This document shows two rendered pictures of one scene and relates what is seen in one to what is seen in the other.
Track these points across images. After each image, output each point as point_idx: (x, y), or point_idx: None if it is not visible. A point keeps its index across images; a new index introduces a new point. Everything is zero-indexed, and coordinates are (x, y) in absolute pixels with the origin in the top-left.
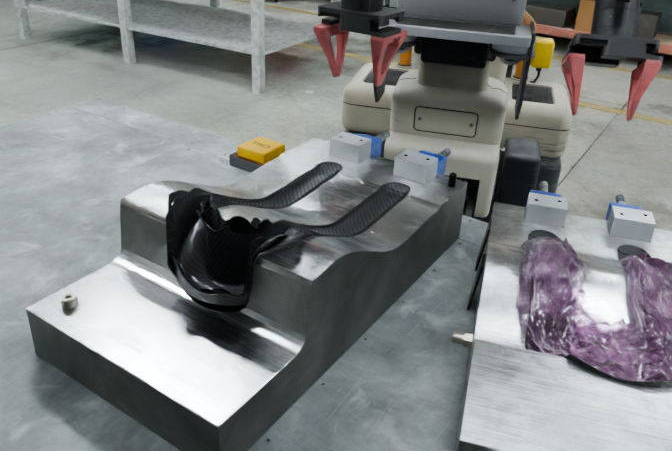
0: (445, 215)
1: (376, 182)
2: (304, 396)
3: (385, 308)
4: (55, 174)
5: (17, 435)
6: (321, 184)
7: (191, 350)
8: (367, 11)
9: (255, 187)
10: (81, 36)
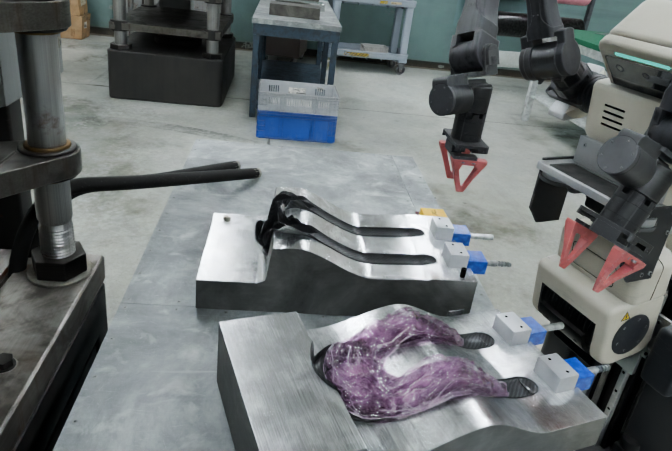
0: (439, 290)
1: (422, 251)
2: (262, 312)
3: (353, 313)
4: (328, 181)
5: (172, 254)
6: (394, 236)
7: (231, 256)
8: (458, 139)
9: (362, 220)
10: (566, 130)
